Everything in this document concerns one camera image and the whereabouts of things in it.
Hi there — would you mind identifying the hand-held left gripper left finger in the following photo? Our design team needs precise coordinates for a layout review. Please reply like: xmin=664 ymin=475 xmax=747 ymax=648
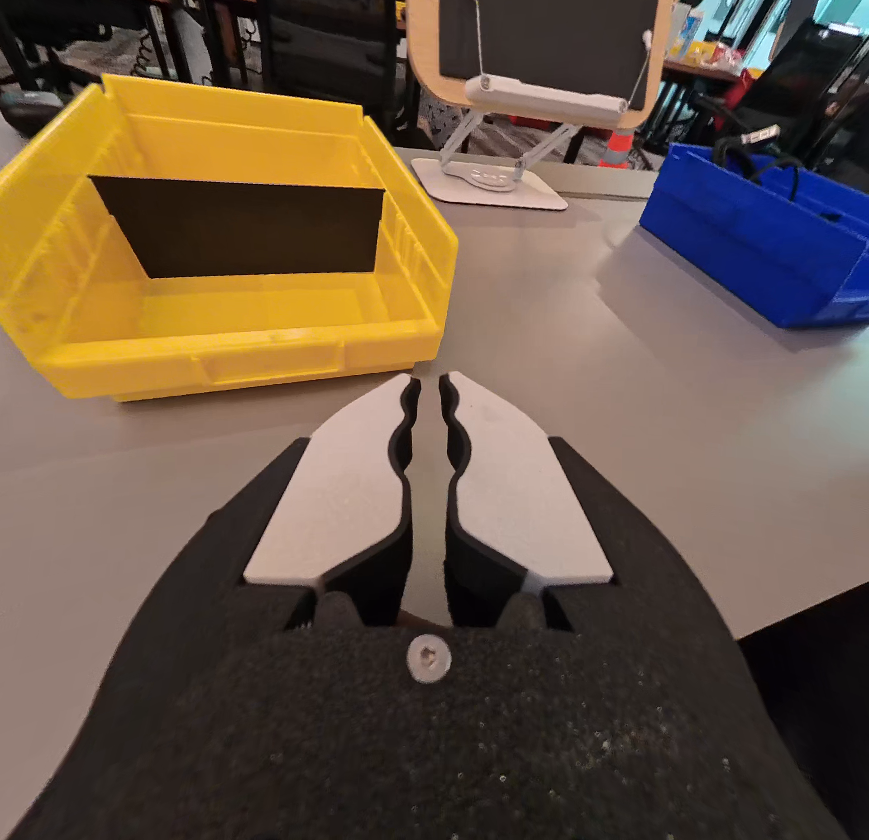
xmin=243 ymin=373 xmax=422 ymax=627

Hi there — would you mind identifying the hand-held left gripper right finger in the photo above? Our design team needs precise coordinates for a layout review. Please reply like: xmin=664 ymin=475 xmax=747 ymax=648
xmin=438 ymin=372 xmax=614 ymax=628

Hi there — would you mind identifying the blue plastic bin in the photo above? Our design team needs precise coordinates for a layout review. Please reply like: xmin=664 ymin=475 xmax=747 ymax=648
xmin=640 ymin=142 xmax=869 ymax=330

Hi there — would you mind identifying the grey desk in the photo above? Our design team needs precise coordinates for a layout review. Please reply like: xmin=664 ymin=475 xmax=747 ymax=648
xmin=0 ymin=117 xmax=869 ymax=834

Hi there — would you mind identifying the yellow plastic bin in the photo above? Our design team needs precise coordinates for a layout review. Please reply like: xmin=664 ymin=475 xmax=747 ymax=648
xmin=0 ymin=73 xmax=460 ymax=404

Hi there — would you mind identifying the orange traffic cone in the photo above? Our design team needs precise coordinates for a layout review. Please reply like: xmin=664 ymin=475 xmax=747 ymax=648
xmin=597 ymin=127 xmax=637 ymax=170

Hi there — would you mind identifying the white folding stand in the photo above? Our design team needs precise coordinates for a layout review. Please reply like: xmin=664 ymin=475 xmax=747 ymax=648
xmin=411 ymin=0 xmax=656 ymax=211

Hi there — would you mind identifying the black office chair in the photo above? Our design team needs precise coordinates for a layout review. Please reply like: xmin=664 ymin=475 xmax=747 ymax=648
xmin=0 ymin=0 xmax=113 ymax=138
xmin=251 ymin=0 xmax=408 ymax=145

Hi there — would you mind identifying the black cable with white tag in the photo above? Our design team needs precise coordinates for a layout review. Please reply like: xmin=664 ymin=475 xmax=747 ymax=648
xmin=711 ymin=126 xmax=846 ymax=224

